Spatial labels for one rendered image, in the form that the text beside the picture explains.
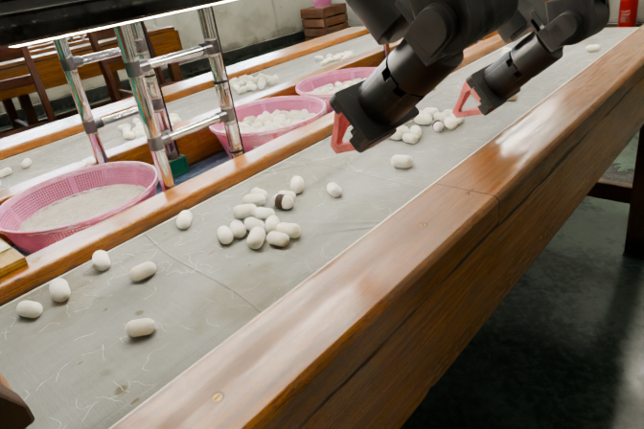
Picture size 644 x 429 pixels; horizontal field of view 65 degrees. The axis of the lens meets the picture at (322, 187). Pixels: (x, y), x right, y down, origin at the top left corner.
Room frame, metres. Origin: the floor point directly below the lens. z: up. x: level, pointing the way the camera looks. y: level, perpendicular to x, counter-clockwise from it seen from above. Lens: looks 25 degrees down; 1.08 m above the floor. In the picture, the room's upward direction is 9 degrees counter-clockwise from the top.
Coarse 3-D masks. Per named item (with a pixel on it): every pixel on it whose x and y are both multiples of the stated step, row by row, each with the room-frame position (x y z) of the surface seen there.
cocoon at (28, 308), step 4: (20, 304) 0.51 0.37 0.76; (24, 304) 0.50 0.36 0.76; (28, 304) 0.50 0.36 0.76; (32, 304) 0.50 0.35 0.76; (36, 304) 0.50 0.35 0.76; (16, 308) 0.50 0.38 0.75; (20, 308) 0.50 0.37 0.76; (24, 308) 0.50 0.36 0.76; (28, 308) 0.50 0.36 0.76; (32, 308) 0.50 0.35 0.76; (36, 308) 0.50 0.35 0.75; (40, 308) 0.50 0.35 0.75; (20, 312) 0.50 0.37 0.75; (24, 312) 0.50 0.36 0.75; (28, 312) 0.49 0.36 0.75; (32, 312) 0.49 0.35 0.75; (36, 312) 0.50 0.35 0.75; (40, 312) 0.50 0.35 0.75; (24, 316) 0.50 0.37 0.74; (28, 316) 0.49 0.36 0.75; (32, 316) 0.49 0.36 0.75; (36, 316) 0.50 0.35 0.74
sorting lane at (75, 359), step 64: (576, 64) 1.22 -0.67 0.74; (448, 128) 0.91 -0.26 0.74; (320, 192) 0.72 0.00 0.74; (384, 192) 0.68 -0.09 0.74; (128, 256) 0.61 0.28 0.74; (192, 256) 0.59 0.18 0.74; (256, 256) 0.56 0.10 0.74; (320, 256) 0.54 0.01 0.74; (0, 320) 0.51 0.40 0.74; (64, 320) 0.49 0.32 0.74; (128, 320) 0.47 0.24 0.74; (192, 320) 0.45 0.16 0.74; (64, 384) 0.38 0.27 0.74; (128, 384) 0.37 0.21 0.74
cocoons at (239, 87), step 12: (324, 60) 1.68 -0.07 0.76; (336, 60) 1.71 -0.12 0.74; (240, 84) 1.54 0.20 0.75; (252, 84) 1.48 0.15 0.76; (264, 84) 1.51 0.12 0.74; (132, 120) 1.30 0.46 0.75; (180, 120) 1.24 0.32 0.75; (132, 132) 1.17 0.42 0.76; (144, 132) 1.16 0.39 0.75; (24, 168) 1.07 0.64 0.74
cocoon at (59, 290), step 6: (54, 282) 0.54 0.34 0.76; (60, 282) 0.53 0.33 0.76; (66, 282) 0.54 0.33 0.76; (54, 288) 0.52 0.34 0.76; (60, 288) 0.52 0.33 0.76; (66, 288) 0.53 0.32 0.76; (54, 294) 0.52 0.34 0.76; (60, 294) 0.52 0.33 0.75; (66, 294) 0.52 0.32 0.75; (60, 300) 0.52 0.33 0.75
